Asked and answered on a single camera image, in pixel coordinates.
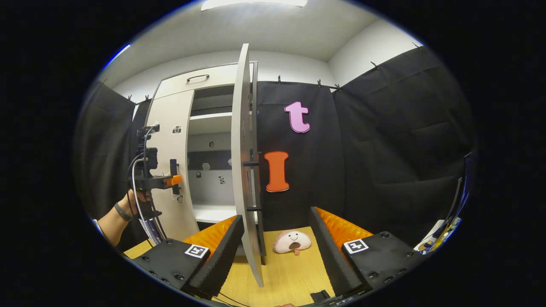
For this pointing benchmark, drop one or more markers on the beige double-door shoe cabinet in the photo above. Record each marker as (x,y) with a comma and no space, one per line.
(213,187)

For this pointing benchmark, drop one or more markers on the black backdrop cloth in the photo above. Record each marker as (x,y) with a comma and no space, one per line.
(384,149)

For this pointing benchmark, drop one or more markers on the white cabinet shelf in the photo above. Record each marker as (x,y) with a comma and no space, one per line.
(211,116)
(213,212)

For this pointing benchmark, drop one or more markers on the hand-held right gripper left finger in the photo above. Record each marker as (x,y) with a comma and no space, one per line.
(224,256)

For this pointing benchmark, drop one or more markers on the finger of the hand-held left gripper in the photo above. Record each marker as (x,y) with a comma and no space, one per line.
(172,181)

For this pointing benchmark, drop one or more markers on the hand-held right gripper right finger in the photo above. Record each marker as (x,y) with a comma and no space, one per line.
(330,256)

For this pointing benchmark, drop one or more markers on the pink smiling plush toy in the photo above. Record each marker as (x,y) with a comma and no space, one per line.
(292,242)

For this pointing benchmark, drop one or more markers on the dark wristband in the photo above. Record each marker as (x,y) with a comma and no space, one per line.
(121,212)

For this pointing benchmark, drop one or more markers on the large ceiling light panel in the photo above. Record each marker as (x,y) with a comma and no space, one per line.
(256,3)

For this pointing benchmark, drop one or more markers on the beige cabinet drawer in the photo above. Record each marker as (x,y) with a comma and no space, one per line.
(175,85)

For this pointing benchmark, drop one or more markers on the small ceiling light panel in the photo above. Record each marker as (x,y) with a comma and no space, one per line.
(117,55)

